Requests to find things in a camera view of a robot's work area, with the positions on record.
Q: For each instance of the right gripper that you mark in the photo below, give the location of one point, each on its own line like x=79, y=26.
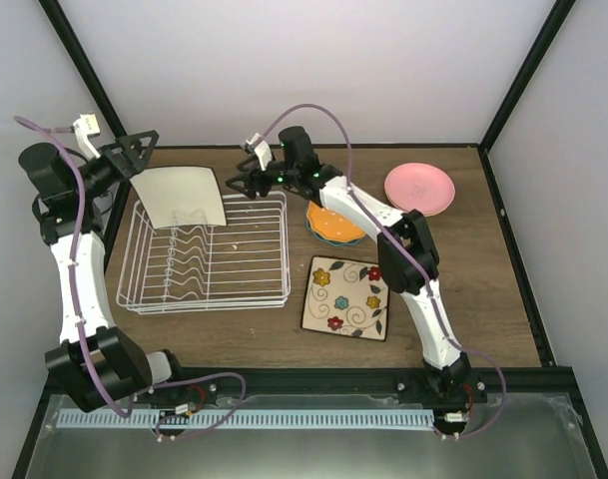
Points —
x=252, y=178

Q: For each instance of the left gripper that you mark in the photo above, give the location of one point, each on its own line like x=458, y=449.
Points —
x=137, y=141

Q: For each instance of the cream square plate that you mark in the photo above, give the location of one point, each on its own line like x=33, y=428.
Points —
x=180, y=196

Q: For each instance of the orange dotted scalloped plate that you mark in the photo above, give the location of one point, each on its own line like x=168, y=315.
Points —
x=331, y=225

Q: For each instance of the teal dotted plate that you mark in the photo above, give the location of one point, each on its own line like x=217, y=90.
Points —
x=331, y=242

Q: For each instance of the square floral plate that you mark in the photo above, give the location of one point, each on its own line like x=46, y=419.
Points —
x=346, y=297

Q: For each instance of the pink round plate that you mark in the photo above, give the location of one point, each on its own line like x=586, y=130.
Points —
x=418, y=180

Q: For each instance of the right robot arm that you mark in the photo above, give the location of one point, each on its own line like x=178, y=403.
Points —
x=406, y=252

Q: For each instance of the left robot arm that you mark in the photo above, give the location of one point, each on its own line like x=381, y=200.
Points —
x=96, y=363

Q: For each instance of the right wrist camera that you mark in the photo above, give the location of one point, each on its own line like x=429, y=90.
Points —
x=259, y=148

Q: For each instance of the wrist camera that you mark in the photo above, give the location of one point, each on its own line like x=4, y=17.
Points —
x=259, y=148
x=85, y=128

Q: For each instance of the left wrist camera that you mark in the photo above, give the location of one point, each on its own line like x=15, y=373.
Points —
x=85, y=128

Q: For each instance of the white wire dish rack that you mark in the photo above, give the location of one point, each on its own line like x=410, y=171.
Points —
x=243, y=264

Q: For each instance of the slotted cable duct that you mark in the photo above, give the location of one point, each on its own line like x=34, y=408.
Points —
x=383, y=419

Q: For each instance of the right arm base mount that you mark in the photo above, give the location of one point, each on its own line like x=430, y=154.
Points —
x=421, y=387

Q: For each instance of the black front frame rail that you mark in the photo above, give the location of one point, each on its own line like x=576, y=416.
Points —
x=213, y=383

